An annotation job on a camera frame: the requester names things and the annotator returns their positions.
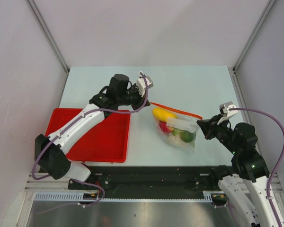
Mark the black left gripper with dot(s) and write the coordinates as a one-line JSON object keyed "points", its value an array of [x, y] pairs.
{"points": [[140, 100]]}

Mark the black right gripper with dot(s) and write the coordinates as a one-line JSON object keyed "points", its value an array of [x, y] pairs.
{"points": [[207, 125]]}

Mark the yellow green fake fruit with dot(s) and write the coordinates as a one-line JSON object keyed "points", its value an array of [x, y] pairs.
{"points": [[186, 136]]}

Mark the clear zip top bag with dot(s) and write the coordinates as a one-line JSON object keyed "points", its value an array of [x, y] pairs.
{"points": [[185, 122]]}

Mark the white fake garlic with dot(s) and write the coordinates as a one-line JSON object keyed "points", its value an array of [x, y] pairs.
{"points": [[176, 141]]}

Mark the yellow fake mango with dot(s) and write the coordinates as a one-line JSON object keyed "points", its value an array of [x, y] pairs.
{"points": [[162, 114]]}

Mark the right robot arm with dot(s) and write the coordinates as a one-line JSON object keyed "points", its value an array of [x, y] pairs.
{"points": [[247, 182]]}

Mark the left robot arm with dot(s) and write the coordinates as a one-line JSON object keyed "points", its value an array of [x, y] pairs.
{"points": [[51, 150]]}

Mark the red fake tomato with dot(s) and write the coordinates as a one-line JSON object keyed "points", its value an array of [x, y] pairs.
{"points": [[164, 128]]}

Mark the red plastic tray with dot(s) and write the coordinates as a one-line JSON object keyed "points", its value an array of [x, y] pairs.
{"points": [[105, 142]]}

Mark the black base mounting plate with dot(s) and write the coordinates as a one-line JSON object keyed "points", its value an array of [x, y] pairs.
{"points": [[155, 179]]}

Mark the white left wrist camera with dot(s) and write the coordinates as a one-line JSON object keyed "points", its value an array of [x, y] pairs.
{"points": [[143, 82]]}

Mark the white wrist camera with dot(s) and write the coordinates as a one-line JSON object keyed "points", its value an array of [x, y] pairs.
{"points": [[143, 82], [227, 112]]}

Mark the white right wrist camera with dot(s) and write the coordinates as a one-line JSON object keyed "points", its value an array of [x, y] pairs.
{"points": [[227, 112]]}

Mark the white slotted cable duct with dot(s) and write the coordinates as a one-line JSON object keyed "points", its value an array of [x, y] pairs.
{"points": [[88, 197]]}

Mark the left aluminium frame post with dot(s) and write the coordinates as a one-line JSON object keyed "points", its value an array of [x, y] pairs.
{"points": [[47, 33]]}

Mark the aluminium frame post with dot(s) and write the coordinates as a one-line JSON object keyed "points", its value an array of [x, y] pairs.
{"points": [[255, 32], [47, 33]]}

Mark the right aluminium frame post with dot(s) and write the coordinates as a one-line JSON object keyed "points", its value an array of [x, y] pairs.
{"points": [[255, 32]]}

